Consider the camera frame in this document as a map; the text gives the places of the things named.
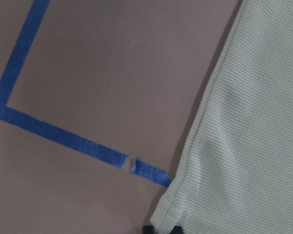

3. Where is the olive green long-sleeve shirt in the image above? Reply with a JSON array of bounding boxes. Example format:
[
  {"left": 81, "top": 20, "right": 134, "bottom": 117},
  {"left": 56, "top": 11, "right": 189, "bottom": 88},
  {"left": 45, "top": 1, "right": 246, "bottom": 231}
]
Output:
[{"left": 150, "top": 0, "right": 293, "bottom": 234}]

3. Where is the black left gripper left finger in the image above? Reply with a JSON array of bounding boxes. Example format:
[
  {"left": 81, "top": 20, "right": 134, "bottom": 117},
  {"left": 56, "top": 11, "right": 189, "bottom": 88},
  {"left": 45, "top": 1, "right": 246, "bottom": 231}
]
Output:
[{"left": 142, "top": 225, "right": 156, "bottom": 234}]

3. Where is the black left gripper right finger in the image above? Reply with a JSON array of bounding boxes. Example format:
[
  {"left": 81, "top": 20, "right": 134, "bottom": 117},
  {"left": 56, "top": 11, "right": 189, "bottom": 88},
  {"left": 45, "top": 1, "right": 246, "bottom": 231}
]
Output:
[{"left": 172, "top": 226, "right": 184, "bottom": 234}]

